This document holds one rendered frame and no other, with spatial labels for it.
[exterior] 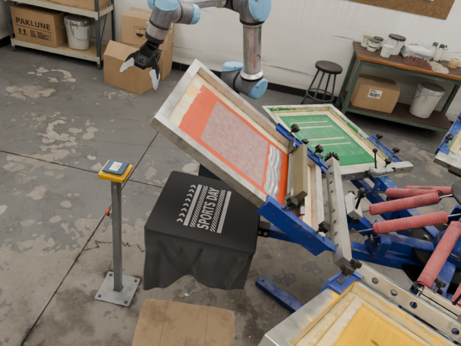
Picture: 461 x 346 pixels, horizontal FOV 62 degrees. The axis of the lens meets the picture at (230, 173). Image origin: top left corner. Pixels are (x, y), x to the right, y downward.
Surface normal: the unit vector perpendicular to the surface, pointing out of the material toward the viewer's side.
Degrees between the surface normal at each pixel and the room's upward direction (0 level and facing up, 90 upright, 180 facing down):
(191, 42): 90
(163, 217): 0
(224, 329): 0
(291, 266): 0
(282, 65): 90
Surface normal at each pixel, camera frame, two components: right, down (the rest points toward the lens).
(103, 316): 0.15, -0.80
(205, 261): -0.26, 0.65
